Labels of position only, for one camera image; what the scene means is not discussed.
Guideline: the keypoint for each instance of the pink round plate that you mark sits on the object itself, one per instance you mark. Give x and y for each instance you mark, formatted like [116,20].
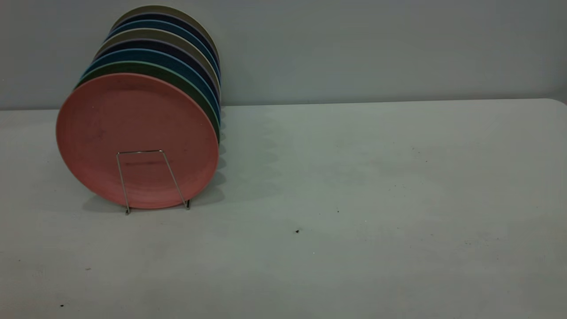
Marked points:
[133,133]

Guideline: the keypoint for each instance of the navy round plate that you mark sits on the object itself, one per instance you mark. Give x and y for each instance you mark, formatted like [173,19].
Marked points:
[150,44]
[168,17]

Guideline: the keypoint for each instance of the blue round plate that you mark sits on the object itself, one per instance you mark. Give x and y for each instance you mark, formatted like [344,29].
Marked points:
[141,55]
[164,24]

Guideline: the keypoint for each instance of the green round plate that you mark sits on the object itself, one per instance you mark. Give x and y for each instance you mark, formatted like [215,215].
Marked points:
[133,67]

